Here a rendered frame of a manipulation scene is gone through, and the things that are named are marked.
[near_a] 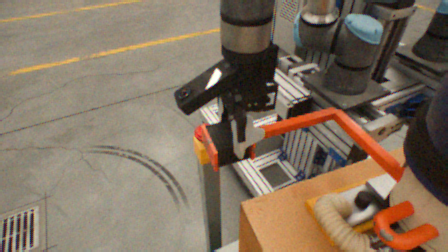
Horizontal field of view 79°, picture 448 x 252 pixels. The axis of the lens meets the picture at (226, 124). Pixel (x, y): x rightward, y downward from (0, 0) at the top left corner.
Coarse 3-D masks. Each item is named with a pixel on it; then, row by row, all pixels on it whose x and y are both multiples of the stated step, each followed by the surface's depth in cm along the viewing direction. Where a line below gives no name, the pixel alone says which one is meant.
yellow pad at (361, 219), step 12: (336, 192) 59; (348, 192) 58; (360, 192) 55; (372, 192) 58; (312, 204) 57; (360, 204) 55; (372, 204) 56; (312, 216) 56; (360, 216) 54; (372, 216) 54; (360, 228) 53; (372, 228) 53
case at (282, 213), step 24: (360, 168) 66; (288, 192) 61; (312, 192) 61; (240, 216) 62; (264, 216) 57; (288, 216) 57; (240, 240) 69; (264, 240) 53; (288, 240) 53; (312, 240) 53
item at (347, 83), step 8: (336, 64) 93; (328, 72) 97; (336, 72) 93; (344, 72) 91; (352, 72) 90; (360, 72) 90; (368, 72) 93; (328, 80) 96; (336, 80) 93; (344, 80) 92; (352, 80) 91; (360, 80) 91; (336, 88) 94; (344, 88) 93; (352, 88) 92; (360, 88) 92
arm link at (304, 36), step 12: (312, 0) 81; (324, 0) 80; (336, 0) 82; (300, 12) 91; (312, 12) 84; (324, 12) 83; (336, 12) 85; (300, 24) 90; (312, 24) 85; (324, 24) 84; (336, 24) 86; (300, 36) 91; (312, 36) 89; (324, 36) 87; (312, 48) 93; (324, 48) 90
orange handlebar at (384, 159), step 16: (320, 112) 60; (336, 112) 60; (272, 128) 56; (288, 128) 57; (352, 128) 56; (368, 144) 53; (384, 160) 50; (400, 176) 47; (400, 208) 42; (384, 224) 40; (384, 240) 40; (400, 240) 39; (416, 240) 39
